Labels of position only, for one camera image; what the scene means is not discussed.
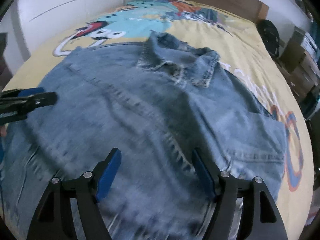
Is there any white wardrobe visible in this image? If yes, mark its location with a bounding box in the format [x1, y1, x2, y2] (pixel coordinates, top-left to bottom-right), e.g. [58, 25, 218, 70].
[10, 0, 131, 61]

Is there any wooden drawer cabinet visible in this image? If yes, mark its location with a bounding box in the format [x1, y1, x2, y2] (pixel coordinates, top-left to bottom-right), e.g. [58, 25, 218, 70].
[280, 27, 319, 102]

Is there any yellow printed bed cover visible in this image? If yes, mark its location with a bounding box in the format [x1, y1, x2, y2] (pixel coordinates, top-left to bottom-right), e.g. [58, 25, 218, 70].
[7, 0, 313, 239]

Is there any blue denim jacket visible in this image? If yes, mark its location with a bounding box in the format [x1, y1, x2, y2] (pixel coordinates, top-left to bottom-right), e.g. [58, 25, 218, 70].
[1, 32, 287, 239]

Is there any black backpack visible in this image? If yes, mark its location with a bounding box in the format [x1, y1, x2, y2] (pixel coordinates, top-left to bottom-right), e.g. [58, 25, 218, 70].
[257, 20, 280, 59]

